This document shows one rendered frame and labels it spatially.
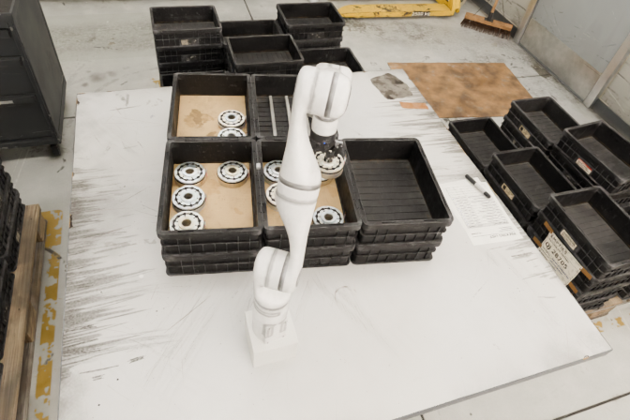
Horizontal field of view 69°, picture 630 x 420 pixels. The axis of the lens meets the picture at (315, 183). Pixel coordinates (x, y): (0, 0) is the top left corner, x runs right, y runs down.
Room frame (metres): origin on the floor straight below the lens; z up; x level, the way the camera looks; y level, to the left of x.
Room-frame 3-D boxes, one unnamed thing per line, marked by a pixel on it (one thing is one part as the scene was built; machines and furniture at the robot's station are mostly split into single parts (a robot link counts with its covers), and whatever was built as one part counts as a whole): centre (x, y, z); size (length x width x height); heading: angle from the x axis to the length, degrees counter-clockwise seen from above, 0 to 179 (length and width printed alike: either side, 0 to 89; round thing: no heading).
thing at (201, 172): (1.04, 0.42, 0.86); 0.10 x 0.10 x 0.01
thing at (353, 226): (1.03, 0.03, 0.92); 0.40 x 0.30 x 0.02; 15
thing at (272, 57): (2.34, 0.42, 0.37); 0.40 x 0.30 x 0.45; 114
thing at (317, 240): (1.03, 0.03, 0.87); 0.40 x 0.30 x 0.11; 15
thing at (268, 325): (0.58, 0.06, 0.88); 0.09 x 0.09 x 0.17; 33
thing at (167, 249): (0.95, 0.32, 0.87); 0.40 x 0.30 x 0.11; 15
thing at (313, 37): (2.87, 0.21, 0.37); 0.40 x 0.30 x 0.45; 114
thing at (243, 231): (0.95, 0.32, 0.92); 0.40 x 0.30 x 0.02; 15
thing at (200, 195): (0.93, 0.39, 0.86); 0.10 x 0.10 x 0.01
